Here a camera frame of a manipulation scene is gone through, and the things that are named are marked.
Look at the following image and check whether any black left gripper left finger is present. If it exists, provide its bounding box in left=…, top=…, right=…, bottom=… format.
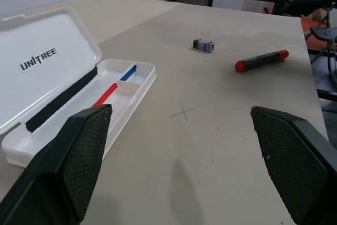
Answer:
left=0, top=103, right=113, bottom=225

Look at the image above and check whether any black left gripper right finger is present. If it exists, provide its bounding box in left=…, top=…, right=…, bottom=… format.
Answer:
left=250, top=105, right=337, bottom=225

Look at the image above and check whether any red pen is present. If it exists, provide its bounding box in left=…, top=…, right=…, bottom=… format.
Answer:
left=91, top=83, right=118, bottom=107

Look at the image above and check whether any blue pen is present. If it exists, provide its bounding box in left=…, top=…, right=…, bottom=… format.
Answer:
left=120, top=64, right=138, bottom=82

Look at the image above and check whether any white Unitree pencil case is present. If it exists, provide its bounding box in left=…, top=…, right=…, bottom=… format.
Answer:
left=0, top=6, right=156, bottom=169

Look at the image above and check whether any black foam strip in lid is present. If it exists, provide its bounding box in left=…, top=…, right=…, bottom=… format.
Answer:
left=25, top=66, right=98, bottom=133

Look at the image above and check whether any red and black marker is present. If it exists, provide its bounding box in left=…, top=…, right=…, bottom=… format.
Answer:
left=234, top=49, right=290, bottom=74

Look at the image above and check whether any grey worn eraser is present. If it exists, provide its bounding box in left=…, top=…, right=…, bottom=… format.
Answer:
left=192, top=38, right=215, bottom=53

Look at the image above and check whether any black chair frame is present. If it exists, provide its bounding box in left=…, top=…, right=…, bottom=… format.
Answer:
left=306, top=24, right=337, bottom=112

